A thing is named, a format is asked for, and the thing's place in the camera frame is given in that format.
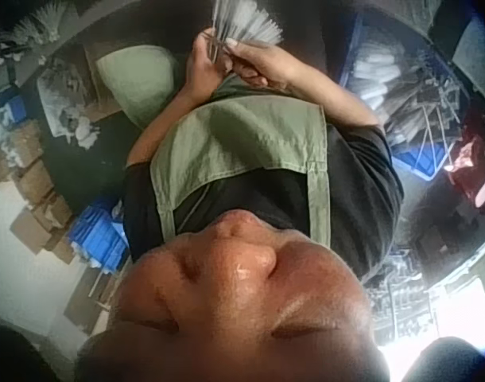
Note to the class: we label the person's left hand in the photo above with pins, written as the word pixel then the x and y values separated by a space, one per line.
pixel 200 69

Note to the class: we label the person's right hand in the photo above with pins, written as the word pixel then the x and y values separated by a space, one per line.
pixel 272 59

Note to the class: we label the bundle of white thin sticks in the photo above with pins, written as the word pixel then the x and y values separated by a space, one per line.
pixel 248 22

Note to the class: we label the open cardboard box with scraps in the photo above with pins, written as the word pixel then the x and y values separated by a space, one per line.
pixel 73 91

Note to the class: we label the heap of white sticks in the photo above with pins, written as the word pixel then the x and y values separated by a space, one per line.
pixel 39 22

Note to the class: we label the blue crate of white packets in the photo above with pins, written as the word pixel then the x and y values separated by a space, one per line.
pixel 397 99

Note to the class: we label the small blue box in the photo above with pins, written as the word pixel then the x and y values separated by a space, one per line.
pixel 7 101

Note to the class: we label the stack of blue plastic bins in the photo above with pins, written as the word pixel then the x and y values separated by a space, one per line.
pixel 99 235

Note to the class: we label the heap of brown cardboard boxes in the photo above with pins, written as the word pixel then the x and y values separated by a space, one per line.
pixel 28 187

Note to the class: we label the dark red plastic bag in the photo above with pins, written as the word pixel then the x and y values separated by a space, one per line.
pixel 471 167

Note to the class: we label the grey crate of metal parts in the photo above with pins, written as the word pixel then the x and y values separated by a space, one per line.
pixel 409 294

